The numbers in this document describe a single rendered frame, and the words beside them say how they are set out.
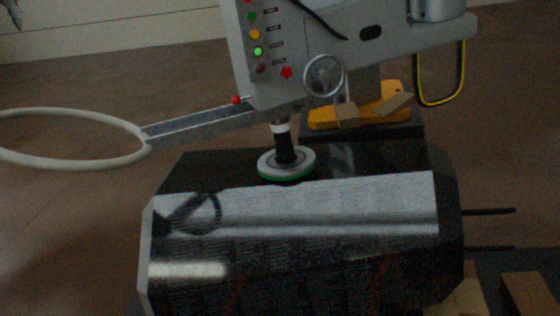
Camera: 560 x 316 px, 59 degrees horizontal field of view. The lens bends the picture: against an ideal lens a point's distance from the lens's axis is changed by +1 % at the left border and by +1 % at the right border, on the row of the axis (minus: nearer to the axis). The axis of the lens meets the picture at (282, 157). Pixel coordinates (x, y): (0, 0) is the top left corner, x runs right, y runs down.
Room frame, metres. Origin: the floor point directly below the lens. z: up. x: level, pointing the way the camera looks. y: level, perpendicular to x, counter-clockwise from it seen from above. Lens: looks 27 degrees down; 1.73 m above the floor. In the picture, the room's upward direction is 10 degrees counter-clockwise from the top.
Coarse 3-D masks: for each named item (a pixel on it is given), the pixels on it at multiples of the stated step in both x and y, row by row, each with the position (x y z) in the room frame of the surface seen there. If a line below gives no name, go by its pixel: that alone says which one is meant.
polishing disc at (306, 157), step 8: (272, 152) 1.66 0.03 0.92; (296, 152) 1.62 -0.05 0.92; (304, 152) 1.61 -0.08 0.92; (312, 152) 1.60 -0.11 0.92; (264, 160) 1.60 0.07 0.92; (272, 160) 1.59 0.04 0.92; (296, 160) 1.56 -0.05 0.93; (304, 160) 1.55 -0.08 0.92; (312, 160) 1.54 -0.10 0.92; (264, 168) 1.54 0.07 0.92; (272, 168) 1.53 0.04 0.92; (280, 168) 1.52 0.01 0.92; (288, 168) 1.51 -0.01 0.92; (296, 168) 1.50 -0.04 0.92; (304, 168) 1.50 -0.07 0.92; (272, 176) 1.50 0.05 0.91; (280, 176) 1.48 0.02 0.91
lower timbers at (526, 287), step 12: (468, 264) 1.76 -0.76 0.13; (468, 276) 1.68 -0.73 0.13; (504, 276) 1.66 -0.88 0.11; (516, 276) 1.65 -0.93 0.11; (528, 276) 1.64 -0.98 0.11; (540, 276) 1.63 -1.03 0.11; (504, 288) 1.63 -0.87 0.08; (516, 288) 1.58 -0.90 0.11; (528, 288) 1.57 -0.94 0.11; (540, 288) 1.56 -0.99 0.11; (516, 300) 1.52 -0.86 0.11; (528, 300) 1.50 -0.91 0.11; (540, 300) 1.49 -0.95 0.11; (552, 300) 1.48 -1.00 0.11; (516, 312) 1.48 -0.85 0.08; (528, 312) 1.44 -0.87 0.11; (540, 312) 1.43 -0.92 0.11; (552, 312) 1.42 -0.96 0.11
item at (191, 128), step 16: (208, 112) 1.57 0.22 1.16; (224, 112) 1.58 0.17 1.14; (240, 112) 1.60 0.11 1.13; (256, 112) 1.50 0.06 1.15; (272, 112) 1.52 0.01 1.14; (288, 112) 1.53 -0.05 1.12; (144, 128) 1.50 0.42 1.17; (160, 128) 1.52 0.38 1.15; (176, 128) 1.53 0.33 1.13; (192, 128) 1.44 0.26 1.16; (208, 128) 1.45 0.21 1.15; (224, 128) 1.47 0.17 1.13; (240, 128) 1.48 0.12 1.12; (160, 144) 1.41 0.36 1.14; (176, 144) 1.42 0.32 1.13
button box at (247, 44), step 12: (240, 0) 1.44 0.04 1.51; (240, 12) 1.44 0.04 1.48; (240, 24) 1.43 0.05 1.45; (252, 24) 1.44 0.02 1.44; (264, 24) 1.45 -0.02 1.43; (240, 36) 1.44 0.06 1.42; (264, 36) 1.45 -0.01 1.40; (264, 48) 1.45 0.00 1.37; (252, 60) 1.44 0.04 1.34; (264, 60) 1.45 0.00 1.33; (252, 72) 1.44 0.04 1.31; (264, 72) 1.45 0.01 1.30
